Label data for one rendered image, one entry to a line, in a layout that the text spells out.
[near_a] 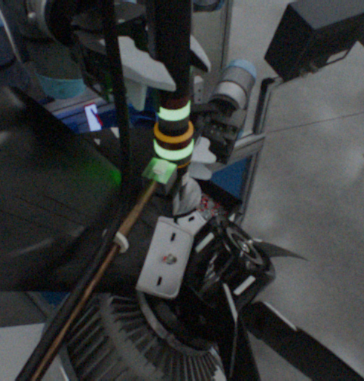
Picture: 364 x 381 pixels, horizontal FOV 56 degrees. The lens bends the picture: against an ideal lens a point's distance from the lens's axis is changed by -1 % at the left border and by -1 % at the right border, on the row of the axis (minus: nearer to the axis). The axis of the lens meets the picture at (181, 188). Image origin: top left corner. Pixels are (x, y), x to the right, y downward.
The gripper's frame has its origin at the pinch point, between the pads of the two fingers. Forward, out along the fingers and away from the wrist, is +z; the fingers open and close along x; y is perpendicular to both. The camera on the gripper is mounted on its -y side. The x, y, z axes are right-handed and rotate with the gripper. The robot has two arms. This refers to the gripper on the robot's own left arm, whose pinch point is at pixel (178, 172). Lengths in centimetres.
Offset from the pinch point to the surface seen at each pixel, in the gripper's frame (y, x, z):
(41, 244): -4.7, -17.2, 27.3
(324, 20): 16, -7, -57
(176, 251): 6.4, -8.3, 18.3
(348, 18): 22, -7, -62
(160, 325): 7.8, -2.3, 25.8
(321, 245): 64, 112, -75
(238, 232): 13.1, -3.6, 9.4
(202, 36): -52, 90, -199
